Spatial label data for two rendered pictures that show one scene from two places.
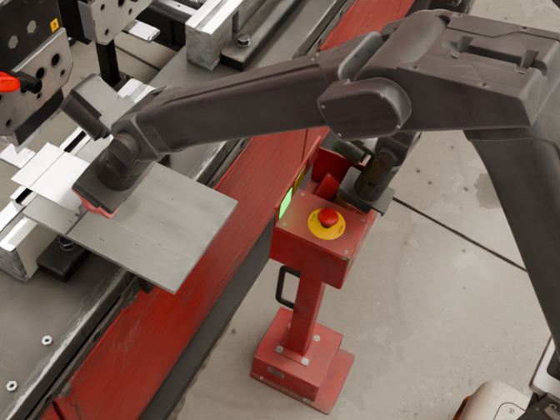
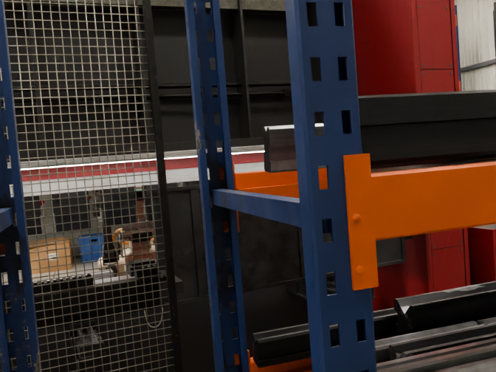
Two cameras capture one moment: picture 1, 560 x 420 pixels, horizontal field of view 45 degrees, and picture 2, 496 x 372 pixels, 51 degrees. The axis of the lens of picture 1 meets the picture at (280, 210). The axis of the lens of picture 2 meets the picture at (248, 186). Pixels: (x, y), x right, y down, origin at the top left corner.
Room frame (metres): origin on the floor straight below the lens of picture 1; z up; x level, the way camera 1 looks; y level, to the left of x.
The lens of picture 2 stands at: (2.19, 2.33, 1.42)
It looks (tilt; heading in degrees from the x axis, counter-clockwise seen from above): 3 degrees down; 226
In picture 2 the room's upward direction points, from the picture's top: 5 degrees counter-clockwise
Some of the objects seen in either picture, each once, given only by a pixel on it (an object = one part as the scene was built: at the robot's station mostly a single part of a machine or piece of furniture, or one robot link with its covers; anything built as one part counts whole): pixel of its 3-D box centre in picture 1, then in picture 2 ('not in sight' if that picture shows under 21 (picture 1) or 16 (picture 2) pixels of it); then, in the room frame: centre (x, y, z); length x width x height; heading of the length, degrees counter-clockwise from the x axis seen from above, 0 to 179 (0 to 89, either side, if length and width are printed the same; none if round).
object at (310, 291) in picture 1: (308, 298); not in sight; (0.78, -0.10, 0.39); 0.05 x 0.05 x 0.54; 70
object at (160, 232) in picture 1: (132, 208); not in sight; (0.56, 0.22, 1.00); 0.26 x 0.18 x 0.01; 69
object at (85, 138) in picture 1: (62, 162); not in sight; (0.64, 0.35, 0.99); 0.20 x 0.03 x 0.03; 159
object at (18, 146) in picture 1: (32, 108); not in sight; (0.62, 0.36, 1.13); 0.10 x 0.02 x 0.10; 159
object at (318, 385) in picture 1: (305, 357); not in sight; (0.77, -0.13, 0.06); 0.25 x 0.20 x 0.12; 70
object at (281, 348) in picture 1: (297, 343); not in sight; (0.78, -0.10, 0.13); 0.10 x 0.10 x 0.01; 70
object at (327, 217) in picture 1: (327, 220); not in sight; (0.73, -0.09, 0.79); 0.04 x 0.04 x 0.04
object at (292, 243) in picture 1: (329, 212); not in sight; (0.78, -0.10, 0.75); 0.20 x 0.16 x 0.18; 160
